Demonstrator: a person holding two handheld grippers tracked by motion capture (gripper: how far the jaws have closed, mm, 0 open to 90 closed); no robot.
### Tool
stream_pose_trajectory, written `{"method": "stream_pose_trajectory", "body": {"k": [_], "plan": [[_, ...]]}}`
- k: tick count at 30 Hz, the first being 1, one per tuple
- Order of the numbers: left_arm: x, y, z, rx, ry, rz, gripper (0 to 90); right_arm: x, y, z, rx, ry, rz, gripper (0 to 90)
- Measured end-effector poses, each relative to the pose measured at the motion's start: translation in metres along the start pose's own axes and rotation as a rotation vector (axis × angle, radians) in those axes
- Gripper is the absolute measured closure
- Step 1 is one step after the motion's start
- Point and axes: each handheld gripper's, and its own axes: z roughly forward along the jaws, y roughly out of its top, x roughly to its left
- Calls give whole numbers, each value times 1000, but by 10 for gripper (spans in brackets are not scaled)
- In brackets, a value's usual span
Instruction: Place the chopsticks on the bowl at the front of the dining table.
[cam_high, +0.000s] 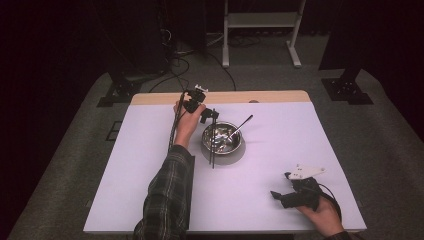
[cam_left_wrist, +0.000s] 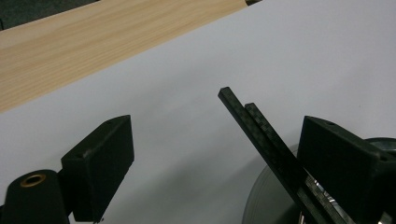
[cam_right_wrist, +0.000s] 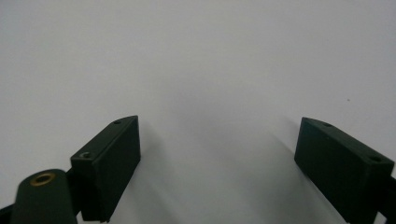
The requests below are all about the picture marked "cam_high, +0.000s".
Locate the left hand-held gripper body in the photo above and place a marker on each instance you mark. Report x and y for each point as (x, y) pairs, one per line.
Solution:
(193, 101)

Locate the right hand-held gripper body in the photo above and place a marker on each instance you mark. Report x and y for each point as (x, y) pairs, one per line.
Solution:
(306, 196)

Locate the shiny metal bowl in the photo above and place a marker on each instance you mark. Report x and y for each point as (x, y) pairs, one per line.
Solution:
(230, 145)

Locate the person's left hand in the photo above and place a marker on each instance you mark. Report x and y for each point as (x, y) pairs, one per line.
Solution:
(186, 128)

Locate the person's right hand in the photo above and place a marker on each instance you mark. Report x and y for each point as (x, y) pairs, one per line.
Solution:
(325, 218)

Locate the metal spoon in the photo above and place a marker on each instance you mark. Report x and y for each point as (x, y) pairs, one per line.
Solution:
(245, 122)

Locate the black stand base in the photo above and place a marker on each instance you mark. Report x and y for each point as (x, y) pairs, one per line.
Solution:
(346, 88)
(118, 93)

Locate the white metal stand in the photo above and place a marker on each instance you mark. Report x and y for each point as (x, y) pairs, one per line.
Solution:
(260, 19)

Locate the dark floor outlet frame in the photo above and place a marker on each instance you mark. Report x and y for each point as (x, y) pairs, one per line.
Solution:
(114, 130)

